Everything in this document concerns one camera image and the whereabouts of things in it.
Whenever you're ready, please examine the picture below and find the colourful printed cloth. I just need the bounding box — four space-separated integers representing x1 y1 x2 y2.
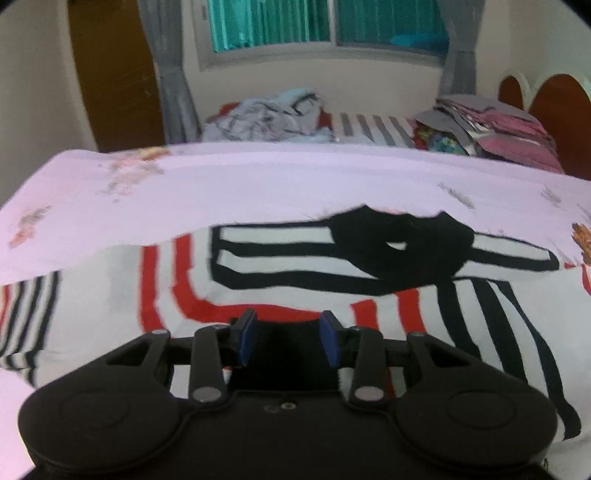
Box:
413 126 468 156

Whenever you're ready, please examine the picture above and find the floral pink bedsheet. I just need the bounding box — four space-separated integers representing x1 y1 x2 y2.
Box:
0 143 591 480

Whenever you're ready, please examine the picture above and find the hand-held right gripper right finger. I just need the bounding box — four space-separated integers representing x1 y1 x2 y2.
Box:
320 309 468 404

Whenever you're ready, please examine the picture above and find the pile of light blue clothes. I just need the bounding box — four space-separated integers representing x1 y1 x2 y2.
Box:
202 88 336 144

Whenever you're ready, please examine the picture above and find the stack of folded pink blankets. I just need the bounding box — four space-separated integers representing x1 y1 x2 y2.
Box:
413 95 565 174

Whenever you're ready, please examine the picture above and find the window with green glass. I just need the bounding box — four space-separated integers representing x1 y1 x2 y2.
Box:
196 0 451 71

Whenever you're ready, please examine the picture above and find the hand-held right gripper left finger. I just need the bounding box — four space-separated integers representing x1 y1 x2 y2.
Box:
106 309 258 404

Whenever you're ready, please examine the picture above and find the grey curtain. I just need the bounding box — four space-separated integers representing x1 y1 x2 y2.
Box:
436 0 485 100
137 0 205 145

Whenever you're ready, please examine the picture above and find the red black striped white shirt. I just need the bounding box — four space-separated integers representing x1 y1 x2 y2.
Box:
0 206 591 467

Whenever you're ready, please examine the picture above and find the grey white striped pillow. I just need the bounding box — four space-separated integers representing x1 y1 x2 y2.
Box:
330 112 419 150

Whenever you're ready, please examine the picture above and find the brown wooden door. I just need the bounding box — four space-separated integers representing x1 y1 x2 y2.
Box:
68 0 166 153

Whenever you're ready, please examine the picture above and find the brown wooden headboard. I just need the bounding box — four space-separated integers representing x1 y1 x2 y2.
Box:
498 71 591 179

